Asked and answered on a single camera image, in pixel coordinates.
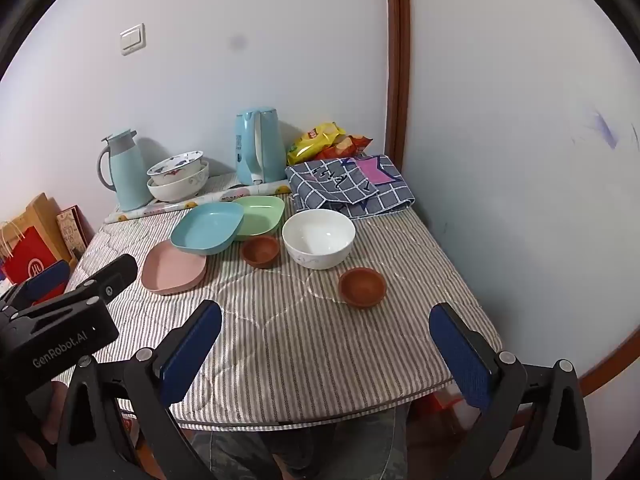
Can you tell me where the blue and red patterned bowl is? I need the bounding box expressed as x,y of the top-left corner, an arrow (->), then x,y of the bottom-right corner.
146,150 -> 206,187

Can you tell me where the patterned red-edged book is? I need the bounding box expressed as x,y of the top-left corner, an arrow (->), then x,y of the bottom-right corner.
55,205 -> 96,267

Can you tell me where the light blue thermos jug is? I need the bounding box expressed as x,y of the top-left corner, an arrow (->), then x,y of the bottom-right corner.
98,130 -> 151,212

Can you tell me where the small brown bowl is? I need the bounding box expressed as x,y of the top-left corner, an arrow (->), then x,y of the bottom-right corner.
240,235 -> 281,269

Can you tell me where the yellow chip bag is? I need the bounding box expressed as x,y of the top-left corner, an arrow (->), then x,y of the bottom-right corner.
286,121 -> 347,167

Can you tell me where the floral plastic sheet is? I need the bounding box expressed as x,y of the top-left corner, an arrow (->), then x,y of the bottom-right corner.
104,172 -> 292,225

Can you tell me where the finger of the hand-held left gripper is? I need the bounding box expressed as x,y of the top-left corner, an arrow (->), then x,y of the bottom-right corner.
7,260 -> 72,313
75,253 -> 139,306

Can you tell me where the small orange-brown saucer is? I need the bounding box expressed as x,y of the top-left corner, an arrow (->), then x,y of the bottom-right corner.
338,267 -> 388,309

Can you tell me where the blue plate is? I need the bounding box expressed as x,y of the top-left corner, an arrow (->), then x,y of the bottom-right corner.
170,203 -> 245,256

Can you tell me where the brown wooden baseboard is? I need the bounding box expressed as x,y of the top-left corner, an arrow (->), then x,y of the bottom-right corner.
577,280 -> 640,400

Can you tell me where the grey striped quilted blanket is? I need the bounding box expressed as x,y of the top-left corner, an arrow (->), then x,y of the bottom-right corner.
52,205 -> 505,433

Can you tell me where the red chip bag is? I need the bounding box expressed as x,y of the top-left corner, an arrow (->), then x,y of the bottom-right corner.
317,135 -> 373,162

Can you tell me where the brown paper bag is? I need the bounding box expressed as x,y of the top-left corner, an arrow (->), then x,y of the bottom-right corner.
4,192 -> 76,266

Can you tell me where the brown wooden door frame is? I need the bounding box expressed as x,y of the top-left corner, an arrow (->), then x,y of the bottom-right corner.
384,0 -> 412,176

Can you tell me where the pink plate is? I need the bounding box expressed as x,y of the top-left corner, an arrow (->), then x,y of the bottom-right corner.
141,240 -> 208,296

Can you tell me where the white round plate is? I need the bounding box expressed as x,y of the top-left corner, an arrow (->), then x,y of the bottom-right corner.
281,209 -> 357,272

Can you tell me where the light blue electric kettle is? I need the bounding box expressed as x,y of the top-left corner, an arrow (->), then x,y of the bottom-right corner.
234,106 -> 287,187

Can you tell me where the grey checked cloth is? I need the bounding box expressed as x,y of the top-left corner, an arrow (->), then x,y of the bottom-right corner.
285,154 -> 416,220

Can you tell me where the white bowl with grey scrolls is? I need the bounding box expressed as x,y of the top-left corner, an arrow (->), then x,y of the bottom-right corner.
146,160 -> 210,203

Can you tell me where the white wall switch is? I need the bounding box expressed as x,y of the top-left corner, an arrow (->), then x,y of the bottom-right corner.
120,24 -> 147,57

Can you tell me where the red paper bag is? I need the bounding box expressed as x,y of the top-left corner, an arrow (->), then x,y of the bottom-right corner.
0,225 -> 67,286

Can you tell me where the green plate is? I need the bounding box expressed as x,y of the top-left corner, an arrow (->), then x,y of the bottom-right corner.
231,195 -> 286,242

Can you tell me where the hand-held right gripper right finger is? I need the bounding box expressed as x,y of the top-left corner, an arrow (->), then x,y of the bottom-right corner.
429,302 -> 593,480

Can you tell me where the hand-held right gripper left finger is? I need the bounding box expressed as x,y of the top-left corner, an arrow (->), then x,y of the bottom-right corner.
55,300 -> 223,480

